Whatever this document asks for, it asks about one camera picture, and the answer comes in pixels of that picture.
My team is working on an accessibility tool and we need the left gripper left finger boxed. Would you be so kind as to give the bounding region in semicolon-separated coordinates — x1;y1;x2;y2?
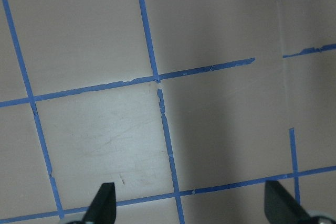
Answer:
83;183;117;224

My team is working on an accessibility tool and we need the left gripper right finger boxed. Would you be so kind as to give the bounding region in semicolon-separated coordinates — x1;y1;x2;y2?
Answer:
264;180;311;224

